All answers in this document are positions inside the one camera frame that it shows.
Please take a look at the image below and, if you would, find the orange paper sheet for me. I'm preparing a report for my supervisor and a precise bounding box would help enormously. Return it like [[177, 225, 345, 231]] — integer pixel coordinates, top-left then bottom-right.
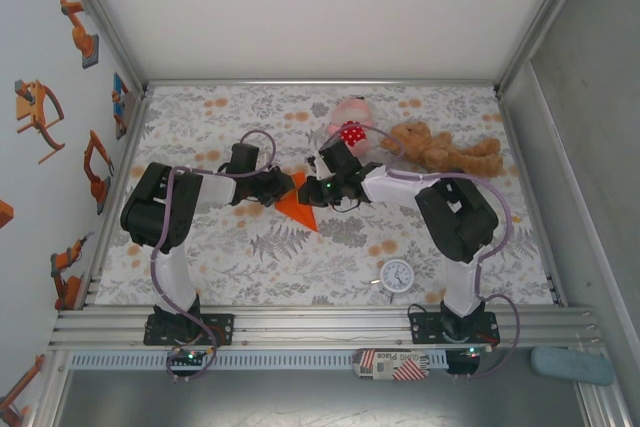
[[273, 171, 320, 233]]

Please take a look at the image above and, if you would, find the floral print tablecloth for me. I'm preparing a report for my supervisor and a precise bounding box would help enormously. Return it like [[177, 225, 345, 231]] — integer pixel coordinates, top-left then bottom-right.
[[94, 84, 556, 306]]

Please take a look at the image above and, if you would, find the pink doll red dotted dress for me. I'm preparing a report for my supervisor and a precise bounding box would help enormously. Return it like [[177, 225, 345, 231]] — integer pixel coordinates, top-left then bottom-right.
[[327, 95, 376, 158]]

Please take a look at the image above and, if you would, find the white alarm clock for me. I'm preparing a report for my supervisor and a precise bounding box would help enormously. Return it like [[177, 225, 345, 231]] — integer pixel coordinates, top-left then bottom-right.
[[369, 257, 415, 304]]

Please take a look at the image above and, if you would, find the brown teddy bear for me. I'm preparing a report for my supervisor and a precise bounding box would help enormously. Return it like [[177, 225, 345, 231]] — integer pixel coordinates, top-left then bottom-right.
[[382, 121, 505, 181]]

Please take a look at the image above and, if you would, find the grey-blue foam pad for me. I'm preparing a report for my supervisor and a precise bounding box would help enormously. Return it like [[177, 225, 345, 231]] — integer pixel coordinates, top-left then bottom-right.
[[530, 345, 615, 388]]

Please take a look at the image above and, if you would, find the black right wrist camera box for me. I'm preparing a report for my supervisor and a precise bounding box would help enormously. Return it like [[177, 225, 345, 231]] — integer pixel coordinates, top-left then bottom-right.
[[307, 139, 359, 178]]

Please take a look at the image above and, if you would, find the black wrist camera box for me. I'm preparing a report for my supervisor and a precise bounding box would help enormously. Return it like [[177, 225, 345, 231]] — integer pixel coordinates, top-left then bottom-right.
[[228, 143, 261, 176], [307, 139, 359, 178]]

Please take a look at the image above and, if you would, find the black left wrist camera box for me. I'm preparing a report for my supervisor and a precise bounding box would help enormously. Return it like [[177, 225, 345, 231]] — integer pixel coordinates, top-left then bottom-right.
[[228, 143, 261, 176]]

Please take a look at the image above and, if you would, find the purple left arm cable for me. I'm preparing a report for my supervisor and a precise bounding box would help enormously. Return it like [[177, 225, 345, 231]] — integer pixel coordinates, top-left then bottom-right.
[[149, 127, 279, 384]]

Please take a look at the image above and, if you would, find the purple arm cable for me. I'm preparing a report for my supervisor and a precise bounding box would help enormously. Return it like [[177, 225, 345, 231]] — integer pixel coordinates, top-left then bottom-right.
[[149, 127, 279, 384], [324, 119, 525, 381]]

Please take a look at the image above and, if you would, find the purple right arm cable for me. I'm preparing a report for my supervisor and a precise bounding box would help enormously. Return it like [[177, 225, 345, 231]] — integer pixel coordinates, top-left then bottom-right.
[[324, 119, 525, 381]]

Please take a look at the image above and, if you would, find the aluminium profile frame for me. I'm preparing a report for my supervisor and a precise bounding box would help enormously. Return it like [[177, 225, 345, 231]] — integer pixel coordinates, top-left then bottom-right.
[[47, 0, 631, 427]]

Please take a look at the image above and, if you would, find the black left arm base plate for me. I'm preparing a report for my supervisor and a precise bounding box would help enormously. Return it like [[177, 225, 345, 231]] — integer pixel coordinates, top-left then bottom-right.
[[143, 313, 236, 347]]

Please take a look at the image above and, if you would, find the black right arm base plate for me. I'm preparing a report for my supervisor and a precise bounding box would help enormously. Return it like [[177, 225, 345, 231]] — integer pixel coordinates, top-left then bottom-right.
[[408, 311, 500, 346]]

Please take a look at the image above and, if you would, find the blue orange machine wall sticker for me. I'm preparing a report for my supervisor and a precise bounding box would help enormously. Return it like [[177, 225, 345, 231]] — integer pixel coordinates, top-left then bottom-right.
[[110, 71, 132, 141]]

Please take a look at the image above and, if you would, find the white slotted cable duct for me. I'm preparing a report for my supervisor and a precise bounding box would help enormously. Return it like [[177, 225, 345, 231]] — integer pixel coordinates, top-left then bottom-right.
[[67, 350, 451, 369]]

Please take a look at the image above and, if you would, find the orange chair machine wall sticker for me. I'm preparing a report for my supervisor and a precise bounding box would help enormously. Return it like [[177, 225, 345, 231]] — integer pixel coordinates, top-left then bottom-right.
[[13, 79, 67, 165]]

